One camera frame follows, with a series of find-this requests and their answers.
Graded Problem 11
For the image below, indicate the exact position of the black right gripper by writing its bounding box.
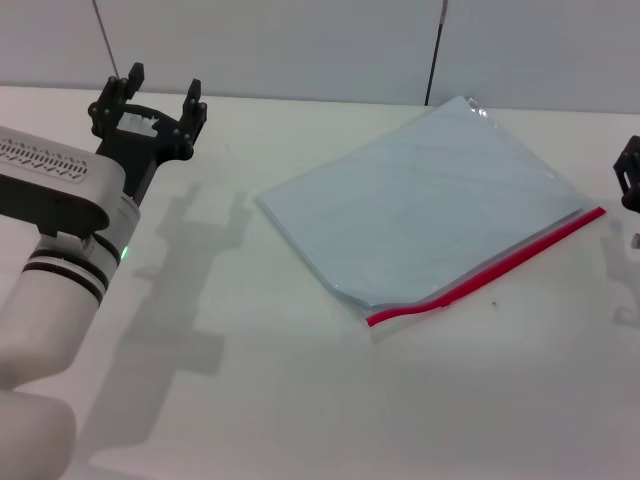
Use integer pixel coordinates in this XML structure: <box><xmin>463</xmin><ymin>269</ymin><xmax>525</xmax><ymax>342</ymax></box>
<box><xmin>613</xmin><ymin>134</ymin><xmax>640</xmax><ymax>214</ymax></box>

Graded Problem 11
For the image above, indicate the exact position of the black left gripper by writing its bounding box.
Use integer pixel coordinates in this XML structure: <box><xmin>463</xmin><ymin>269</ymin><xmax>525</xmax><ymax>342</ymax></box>
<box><xmin>88</xmin><ymin>61</ymin><xmax>208</xmax><ymax>205</ymax></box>

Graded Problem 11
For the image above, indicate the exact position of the clear red-zip document bag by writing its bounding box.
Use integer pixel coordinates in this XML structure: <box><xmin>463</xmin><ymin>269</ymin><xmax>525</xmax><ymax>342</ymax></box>
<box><xmin>255</xmin><ymin>95</ymin><xmax>608</xmax><ymax>329</ymax></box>

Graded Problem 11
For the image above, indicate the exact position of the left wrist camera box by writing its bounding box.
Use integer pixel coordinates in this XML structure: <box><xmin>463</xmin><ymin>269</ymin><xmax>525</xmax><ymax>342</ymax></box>
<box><xmin>0</xmin><ymin>125</ymin><xmax>127</xmax><ymax>237</ymax></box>

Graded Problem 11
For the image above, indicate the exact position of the thin black wall cable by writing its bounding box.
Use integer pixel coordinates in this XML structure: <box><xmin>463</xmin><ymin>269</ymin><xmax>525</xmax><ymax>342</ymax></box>
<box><xmin>424</xmin><ymin>0</ymin><xmax>449</xmax><ymax>107</ymax></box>

